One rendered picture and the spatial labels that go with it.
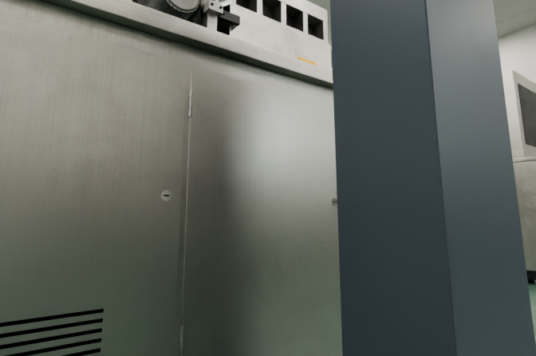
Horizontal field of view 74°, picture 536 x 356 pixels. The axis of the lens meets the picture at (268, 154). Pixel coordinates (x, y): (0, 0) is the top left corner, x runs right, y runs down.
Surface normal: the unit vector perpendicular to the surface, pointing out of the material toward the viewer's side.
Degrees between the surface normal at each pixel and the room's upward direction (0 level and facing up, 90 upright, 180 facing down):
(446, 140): 90
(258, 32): 90
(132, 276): 90
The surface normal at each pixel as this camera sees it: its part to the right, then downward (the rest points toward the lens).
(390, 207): -0.85, -0.09
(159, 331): 0.60, -0.14
